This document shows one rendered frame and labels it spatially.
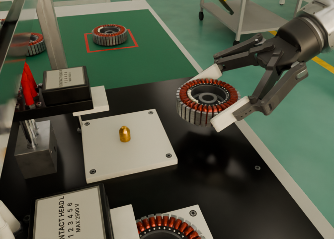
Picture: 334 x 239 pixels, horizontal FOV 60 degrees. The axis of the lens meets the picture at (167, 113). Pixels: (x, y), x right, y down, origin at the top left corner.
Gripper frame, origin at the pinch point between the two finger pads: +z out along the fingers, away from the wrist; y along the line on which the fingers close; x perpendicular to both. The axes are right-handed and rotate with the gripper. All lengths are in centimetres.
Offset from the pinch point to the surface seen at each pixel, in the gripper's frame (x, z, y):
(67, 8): -4, 25, -94
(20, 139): -14.5, 28.3, -0.5
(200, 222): 0.7, 10.6, 18.7
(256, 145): 12.5, -3.0, 4.5
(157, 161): -0.6, 12.8, 6.3
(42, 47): -10, 31, -51
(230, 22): 114, -67, -202
